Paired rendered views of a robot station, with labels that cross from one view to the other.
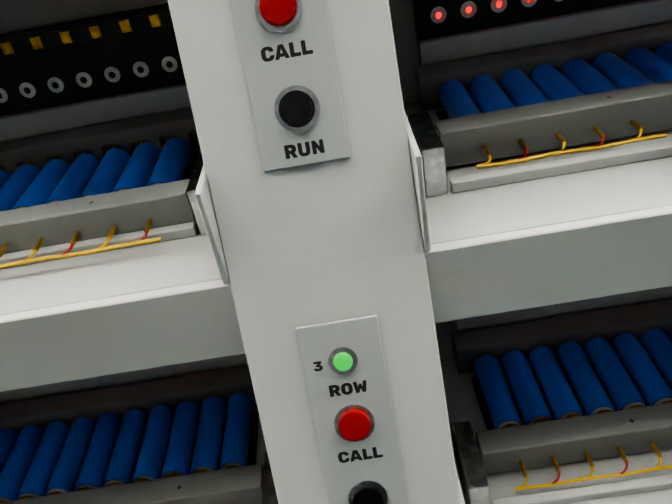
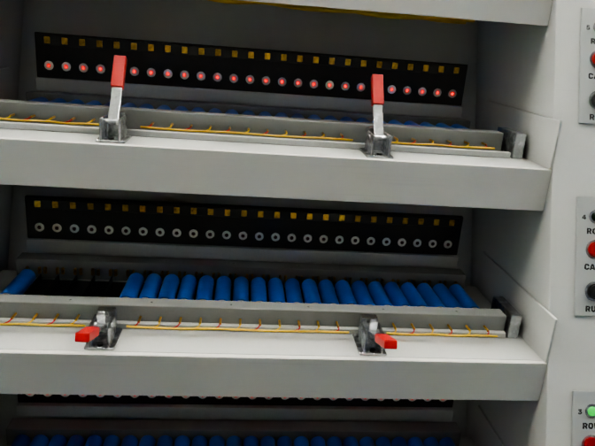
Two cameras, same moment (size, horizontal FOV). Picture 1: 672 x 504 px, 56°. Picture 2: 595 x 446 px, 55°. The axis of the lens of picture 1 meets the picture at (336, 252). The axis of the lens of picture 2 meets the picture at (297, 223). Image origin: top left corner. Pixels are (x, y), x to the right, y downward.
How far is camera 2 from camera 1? 0.47 m
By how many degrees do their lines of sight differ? 18
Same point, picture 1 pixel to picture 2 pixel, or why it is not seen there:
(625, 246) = not seen: outside the picture
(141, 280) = (497, 354)
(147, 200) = (488, 316)
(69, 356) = (457, 386)
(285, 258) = (574, 356)
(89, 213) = (459, 316)
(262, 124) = (578, 295)
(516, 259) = not seen: outside the picture
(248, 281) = (556, 364)
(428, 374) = not seen: outside the picture
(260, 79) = (582, 276)
